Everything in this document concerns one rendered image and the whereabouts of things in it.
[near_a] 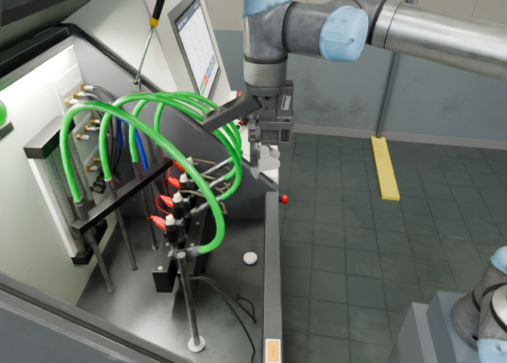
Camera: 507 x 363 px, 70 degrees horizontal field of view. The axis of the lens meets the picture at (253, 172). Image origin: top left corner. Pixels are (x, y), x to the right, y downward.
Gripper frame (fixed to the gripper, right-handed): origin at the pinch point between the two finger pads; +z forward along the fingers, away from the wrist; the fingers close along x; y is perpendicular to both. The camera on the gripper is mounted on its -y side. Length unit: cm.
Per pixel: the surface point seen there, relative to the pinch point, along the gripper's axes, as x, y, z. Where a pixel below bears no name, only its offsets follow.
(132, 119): -11.2, -18.7, -17.8
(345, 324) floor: 43, 45, 123
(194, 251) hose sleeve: -15.2, -10.6, 7.8
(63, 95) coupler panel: 18, -47, -9
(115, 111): -9.9, -21.7, -18.6
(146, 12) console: 34, -28, -24
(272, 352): -23.7, 4.8, 27.0
